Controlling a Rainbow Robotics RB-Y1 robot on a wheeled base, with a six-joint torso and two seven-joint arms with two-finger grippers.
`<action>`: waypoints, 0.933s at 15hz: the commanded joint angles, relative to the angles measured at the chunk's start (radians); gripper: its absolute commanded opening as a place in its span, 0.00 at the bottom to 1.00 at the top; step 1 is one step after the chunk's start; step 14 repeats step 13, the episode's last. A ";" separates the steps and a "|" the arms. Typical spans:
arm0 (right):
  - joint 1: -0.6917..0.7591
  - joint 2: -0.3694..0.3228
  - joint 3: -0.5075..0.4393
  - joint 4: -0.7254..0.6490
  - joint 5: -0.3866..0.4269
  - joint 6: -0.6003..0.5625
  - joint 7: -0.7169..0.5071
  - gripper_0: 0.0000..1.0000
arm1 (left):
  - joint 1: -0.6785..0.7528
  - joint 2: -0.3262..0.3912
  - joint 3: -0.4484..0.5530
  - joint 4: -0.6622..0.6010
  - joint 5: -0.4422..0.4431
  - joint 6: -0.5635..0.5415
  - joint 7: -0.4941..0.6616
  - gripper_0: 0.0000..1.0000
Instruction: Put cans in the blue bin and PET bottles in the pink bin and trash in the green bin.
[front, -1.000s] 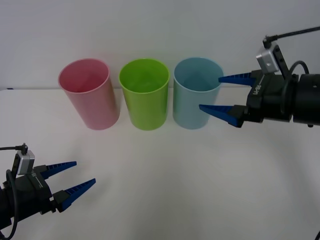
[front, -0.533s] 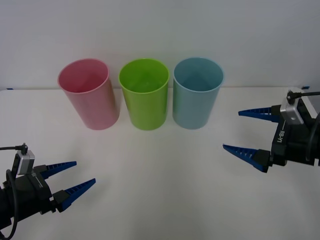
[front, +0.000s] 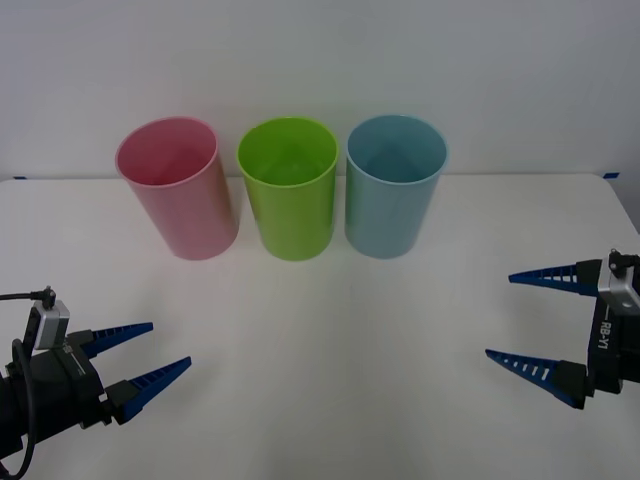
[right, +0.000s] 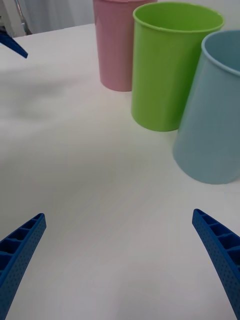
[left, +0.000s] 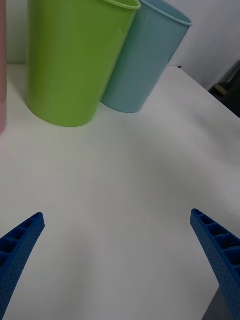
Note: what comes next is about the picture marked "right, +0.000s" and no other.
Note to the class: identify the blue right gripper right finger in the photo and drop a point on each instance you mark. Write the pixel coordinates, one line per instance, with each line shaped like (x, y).
(222, 252)

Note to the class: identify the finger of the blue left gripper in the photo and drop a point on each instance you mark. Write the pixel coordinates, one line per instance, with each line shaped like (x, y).
(12, 44)

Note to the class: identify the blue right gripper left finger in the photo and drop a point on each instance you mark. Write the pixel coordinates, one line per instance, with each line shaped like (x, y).
(20, 255)

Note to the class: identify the pink plastic bin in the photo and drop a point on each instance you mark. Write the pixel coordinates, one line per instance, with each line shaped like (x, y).
(112, 50)

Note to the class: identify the pale blue plastic bin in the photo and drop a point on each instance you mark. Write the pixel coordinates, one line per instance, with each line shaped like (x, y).
(212, 125)

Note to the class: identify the green plastic bin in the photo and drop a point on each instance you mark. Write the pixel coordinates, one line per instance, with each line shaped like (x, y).
(160, 75)

